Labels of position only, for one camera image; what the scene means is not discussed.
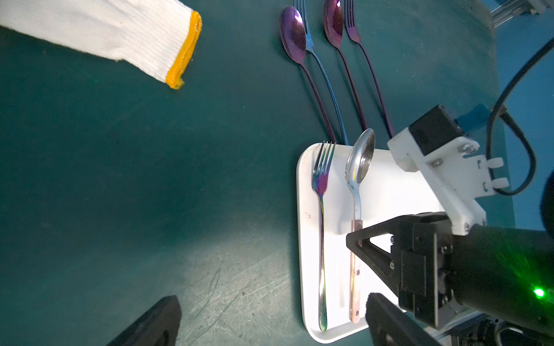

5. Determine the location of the white plastic tray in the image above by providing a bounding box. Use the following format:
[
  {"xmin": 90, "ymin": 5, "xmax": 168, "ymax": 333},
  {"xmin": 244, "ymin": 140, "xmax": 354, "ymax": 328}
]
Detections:
[{"xmin": 297, "ymin": 144, "xmax": 443, "ymax": 344}]

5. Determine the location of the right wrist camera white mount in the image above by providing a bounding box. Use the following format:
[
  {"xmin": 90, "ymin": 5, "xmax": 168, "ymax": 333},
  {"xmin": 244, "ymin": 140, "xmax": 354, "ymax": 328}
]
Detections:
[{"xmin": 388, "ymin": 105, "xmax": 509, "ymax": 236}]

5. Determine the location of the silver spoon pink handle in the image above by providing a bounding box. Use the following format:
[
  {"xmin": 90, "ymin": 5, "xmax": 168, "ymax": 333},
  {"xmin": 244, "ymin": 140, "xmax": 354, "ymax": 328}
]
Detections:
[{"xmin": 345, "ymin": 128, "xmax": 375, "ymax": 324}]

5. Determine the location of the white knit glove yellow cuff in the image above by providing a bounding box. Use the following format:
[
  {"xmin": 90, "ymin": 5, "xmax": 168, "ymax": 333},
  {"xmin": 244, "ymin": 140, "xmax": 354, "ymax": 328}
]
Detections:
[{"xmin": 1, "ymin": 1, "xmax": 203, "ymax": 89}]

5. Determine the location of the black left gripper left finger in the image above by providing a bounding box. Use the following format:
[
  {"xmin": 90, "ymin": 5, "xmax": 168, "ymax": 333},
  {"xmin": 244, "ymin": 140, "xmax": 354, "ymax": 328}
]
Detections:
[{"xmin": 108, "ymin": 296, "xmax": 182, "ymax": 346}]

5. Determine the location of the purple spoon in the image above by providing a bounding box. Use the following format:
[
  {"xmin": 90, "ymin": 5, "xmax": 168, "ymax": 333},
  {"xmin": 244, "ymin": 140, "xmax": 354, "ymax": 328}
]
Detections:
[
  {"xmin": 324, "ymin": 0, "xmax": 368, "ymax": 131},
  {"xmin": 280, "ymin": 6, "xmax": 337, "ymax": 143}
]

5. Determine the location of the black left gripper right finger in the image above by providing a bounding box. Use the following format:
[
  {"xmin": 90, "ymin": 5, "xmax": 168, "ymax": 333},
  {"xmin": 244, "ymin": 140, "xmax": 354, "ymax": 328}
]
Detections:
[{"xmin": 366, "ymin": 293, "xmax": 440, "ymax": 346}]

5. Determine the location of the black camera cable right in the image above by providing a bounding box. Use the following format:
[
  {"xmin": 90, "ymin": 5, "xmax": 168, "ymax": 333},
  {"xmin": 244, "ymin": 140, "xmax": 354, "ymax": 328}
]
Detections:
[{"xmin": 485, "ymin": 36, "xmax": 554, "ymax": 197}]

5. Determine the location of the purple fork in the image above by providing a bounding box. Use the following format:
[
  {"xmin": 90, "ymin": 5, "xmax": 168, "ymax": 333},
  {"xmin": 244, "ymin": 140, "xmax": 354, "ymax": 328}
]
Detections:
[{"xmin": 344, "ymin": 0, "xmax": 395, "ymax": 138}]

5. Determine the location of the rainbow iridescent fork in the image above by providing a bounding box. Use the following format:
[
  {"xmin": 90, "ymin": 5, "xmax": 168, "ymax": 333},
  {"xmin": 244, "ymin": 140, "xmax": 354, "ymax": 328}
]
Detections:
[{"xmin": 312, "ymin": 141, "xmax": 336, "ymax": 332}]

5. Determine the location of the right side table rail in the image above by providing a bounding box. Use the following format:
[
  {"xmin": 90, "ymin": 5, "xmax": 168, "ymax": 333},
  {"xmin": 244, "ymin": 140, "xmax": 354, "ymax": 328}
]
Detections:
[{"xmin": 491, "ymin": 0, "xmax": 553, "ymax": 28}]

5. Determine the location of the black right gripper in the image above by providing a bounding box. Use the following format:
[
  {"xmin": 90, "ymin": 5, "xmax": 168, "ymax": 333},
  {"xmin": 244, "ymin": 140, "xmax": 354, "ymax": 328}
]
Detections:
[{"xmin": 346, "ymin": 213, "xmax": 464, "ymax": 329}]

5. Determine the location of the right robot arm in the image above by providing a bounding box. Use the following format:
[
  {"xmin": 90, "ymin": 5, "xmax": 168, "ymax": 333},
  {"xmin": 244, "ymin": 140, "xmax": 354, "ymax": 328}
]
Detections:
[{"xmin": 346, "ymin": 180, "xmax": 553, "ymax": 336}]

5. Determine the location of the blue iridescent fork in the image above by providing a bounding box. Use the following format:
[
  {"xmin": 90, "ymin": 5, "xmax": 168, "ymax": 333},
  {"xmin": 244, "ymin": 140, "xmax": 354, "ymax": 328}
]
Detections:
[{"xmin": 294, "ymin": 0, "xmax": 350, "ymax": 146}]

